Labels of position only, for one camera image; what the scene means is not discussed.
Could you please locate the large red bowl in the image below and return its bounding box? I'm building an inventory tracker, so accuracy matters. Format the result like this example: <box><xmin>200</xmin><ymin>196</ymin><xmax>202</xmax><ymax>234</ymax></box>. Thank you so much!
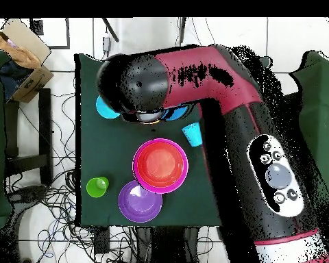
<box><xmin>136</xmin><ymin>141</ymin><xmax>185</xmax><ymax>188</ymax></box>

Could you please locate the dark green table cloth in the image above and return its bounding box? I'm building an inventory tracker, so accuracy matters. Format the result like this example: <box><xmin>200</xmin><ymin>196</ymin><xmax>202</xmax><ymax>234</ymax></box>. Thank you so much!
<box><xmin>73</xmin><ymin>53</ymin><xmax>272</xmax><ymax>228</ymax></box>

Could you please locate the small light blue bowl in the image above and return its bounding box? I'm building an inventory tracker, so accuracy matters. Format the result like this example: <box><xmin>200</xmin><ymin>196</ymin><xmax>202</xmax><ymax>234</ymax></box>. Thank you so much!
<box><xmin>95</xmin><ymin>95</ymin><xmax>121</xmax><ymax>120</ymax></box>

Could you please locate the cardboard box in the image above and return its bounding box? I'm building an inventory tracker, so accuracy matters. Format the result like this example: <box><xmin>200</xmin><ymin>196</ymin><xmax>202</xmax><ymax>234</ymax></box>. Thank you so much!
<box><xmin>0</xmin><ymin>18</ymin><xmax>55</xmax><ymax>104</ymax></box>

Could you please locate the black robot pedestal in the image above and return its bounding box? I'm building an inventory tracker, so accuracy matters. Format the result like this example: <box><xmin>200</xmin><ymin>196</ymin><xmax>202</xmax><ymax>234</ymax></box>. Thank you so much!
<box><xmin>135</xmin><ymin>226</ymin><xmax>201</xmax><ymax>263</ymax></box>

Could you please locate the black square frame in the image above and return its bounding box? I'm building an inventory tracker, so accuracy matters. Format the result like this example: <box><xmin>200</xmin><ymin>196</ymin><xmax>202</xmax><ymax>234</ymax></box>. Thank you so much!
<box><xmin>29</xmin><ymin>17</ymin><xmax>71</xmax><ymax>50</ymax></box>

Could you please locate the black tripod leg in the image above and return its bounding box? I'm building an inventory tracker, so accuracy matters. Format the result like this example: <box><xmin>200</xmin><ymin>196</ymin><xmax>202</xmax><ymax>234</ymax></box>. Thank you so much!
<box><xmin>179</xmin><ymin>17</ymin><xmax>186</xmax><ymax>43</ymax></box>
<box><xmin>101</xmin><ymin>17</ymin><xmax>120</xmax><ymax>43</ymax></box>

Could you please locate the blue cup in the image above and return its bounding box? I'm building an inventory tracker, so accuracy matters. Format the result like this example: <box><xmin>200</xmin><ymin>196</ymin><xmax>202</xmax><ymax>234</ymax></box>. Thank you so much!
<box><xmin>181</xmin><ymin>121</ymin><xmax>203</xmax><ymax>148</ymax></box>

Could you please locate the black stool frame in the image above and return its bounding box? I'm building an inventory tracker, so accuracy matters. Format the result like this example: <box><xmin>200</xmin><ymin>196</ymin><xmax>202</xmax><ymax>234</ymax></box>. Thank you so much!
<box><xmin>5</xmin><ymin>88</ymin><xmax>53</xmax><ymax>187</ymax></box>

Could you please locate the purple bowl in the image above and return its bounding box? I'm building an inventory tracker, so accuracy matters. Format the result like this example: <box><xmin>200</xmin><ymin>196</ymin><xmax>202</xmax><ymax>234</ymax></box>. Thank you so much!
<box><xmin>118</xmin><ymin>179</ymin><xmax>163</xmax><ymax>223</ymax></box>

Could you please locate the brown cloth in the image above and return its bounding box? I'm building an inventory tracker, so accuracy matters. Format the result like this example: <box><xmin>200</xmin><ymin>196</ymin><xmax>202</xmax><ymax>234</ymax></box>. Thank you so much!
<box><xmin>0</xmin><ymin>27</ymin><xmax>42</xmax><ymax>69</ymax></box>

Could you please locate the green cup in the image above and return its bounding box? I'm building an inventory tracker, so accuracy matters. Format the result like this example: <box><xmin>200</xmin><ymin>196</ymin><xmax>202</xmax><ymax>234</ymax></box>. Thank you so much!
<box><xmin>86</xmin><ymin>176</ymin><xmax>110</xmax><ymax>199</ymax></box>

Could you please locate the large pink bowl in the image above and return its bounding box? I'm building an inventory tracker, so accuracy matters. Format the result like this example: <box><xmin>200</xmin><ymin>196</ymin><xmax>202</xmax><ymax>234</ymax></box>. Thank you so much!
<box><xmin>132</xmin><ymin>138</ymin><xmax>189</xmax><ymax>195</ymax></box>

